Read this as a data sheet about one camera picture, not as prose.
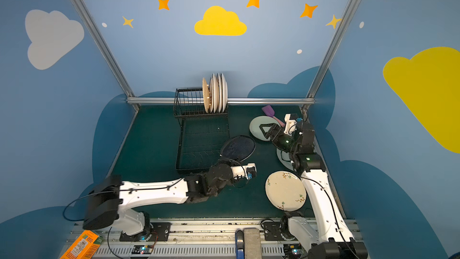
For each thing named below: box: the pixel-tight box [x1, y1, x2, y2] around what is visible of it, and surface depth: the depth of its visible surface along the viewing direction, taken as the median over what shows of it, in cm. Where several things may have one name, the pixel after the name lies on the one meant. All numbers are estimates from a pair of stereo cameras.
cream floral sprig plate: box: [265, 170, 307, 212], surface depth 86 cm
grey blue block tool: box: [234, 227, 262, 259], surface depth 70 cm
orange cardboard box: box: [59, 229, 105, 259], surface depth 69 cm
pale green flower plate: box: [249, 115, 281, 142], surface depth 115 cm
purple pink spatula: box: [261, 104, 286, 128], surface depth 121 cm
